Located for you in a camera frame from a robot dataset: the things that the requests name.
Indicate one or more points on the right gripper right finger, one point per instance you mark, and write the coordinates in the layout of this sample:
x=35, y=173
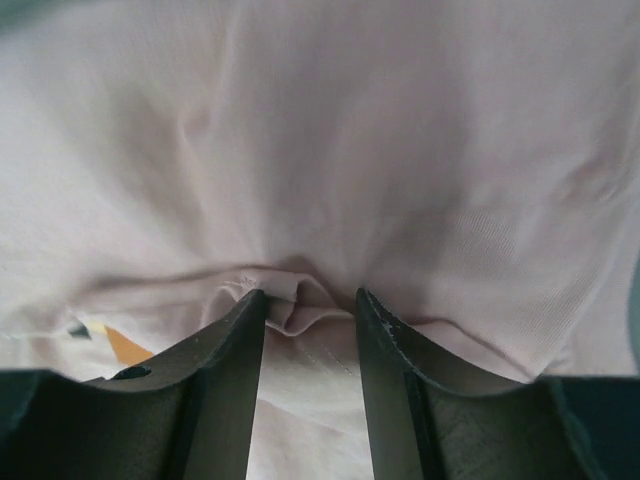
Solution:
x=432, y=415

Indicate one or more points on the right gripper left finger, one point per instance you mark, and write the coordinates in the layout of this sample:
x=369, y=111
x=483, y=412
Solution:
x=185, y=413

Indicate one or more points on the pink t shirt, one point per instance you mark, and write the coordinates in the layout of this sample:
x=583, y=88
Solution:
x=474, y=164

